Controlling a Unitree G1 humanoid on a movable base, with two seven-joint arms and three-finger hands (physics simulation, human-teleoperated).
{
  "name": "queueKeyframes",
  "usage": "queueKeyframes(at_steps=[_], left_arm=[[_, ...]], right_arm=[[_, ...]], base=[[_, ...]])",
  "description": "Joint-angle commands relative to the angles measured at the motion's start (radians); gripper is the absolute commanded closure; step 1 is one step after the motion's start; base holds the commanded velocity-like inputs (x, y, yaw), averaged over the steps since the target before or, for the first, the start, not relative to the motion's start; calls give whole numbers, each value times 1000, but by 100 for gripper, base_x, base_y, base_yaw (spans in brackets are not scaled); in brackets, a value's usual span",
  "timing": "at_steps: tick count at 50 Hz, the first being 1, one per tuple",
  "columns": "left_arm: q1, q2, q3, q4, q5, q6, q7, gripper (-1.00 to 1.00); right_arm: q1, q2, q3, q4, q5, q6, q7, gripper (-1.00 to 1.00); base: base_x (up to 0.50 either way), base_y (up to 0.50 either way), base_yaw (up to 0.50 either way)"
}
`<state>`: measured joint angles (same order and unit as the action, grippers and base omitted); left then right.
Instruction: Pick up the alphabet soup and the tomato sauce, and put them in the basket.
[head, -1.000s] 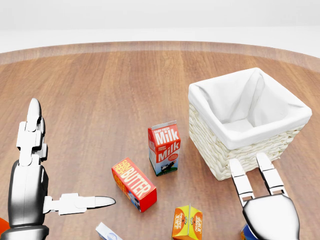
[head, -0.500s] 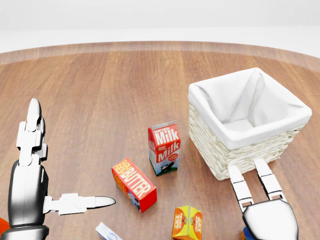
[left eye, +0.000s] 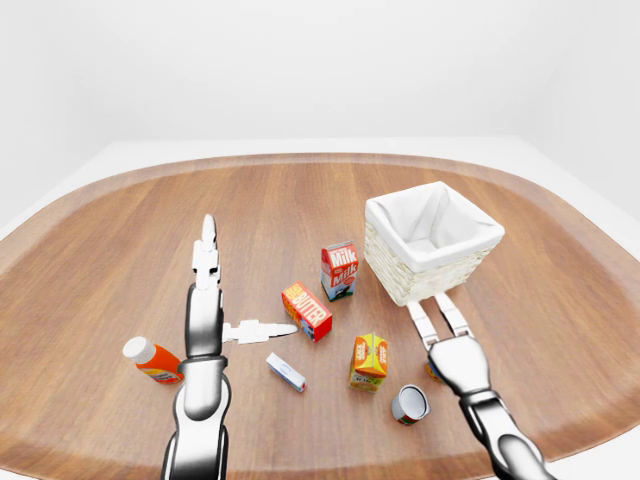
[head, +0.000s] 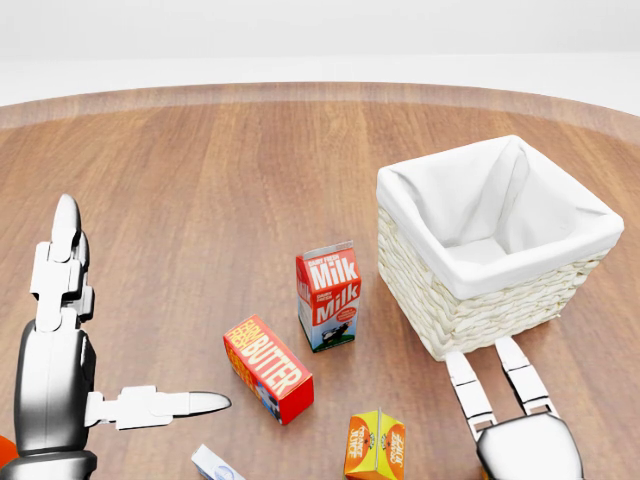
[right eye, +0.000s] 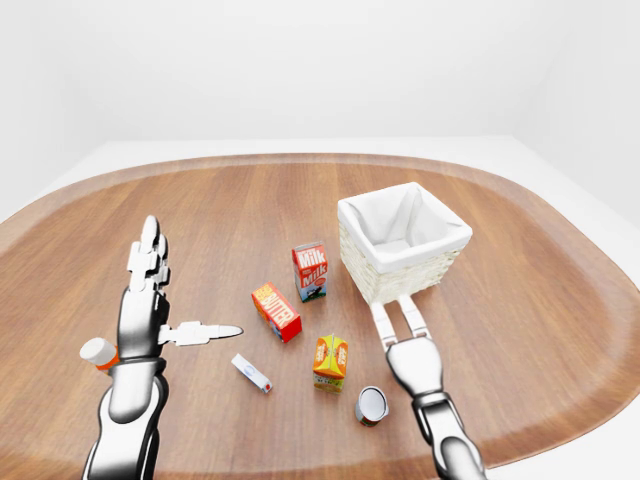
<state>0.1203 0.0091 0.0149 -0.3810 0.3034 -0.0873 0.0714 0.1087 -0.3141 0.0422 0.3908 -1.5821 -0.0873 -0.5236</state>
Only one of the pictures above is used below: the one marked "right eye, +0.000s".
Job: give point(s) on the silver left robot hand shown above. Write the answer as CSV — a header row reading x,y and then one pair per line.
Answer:
x,y
137,320

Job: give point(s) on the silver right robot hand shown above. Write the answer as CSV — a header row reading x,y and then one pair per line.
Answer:
x,y
412,365

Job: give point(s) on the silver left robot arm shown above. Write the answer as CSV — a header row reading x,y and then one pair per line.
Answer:
x,y
127,425

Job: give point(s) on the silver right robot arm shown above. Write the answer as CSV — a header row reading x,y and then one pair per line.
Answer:
x,y
450,440

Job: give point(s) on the silver-topped soup tin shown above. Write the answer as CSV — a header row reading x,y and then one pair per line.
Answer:
x,y
371,406

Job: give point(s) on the white-lined wicker basket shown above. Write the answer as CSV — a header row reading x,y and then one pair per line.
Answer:
x,y
400,240

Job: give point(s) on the orange tin with white lid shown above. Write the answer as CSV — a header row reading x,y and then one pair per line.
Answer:
x,y
100,354

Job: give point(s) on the orange juice carton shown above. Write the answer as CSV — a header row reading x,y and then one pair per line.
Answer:
x,y
330,365

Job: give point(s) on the white flat box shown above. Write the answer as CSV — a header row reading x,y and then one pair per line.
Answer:
x,y
251,372

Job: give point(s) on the red milk carton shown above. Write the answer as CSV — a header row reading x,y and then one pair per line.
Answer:
x,y
311,272

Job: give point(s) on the red butter box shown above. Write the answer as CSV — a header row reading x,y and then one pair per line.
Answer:
x,y
277,311

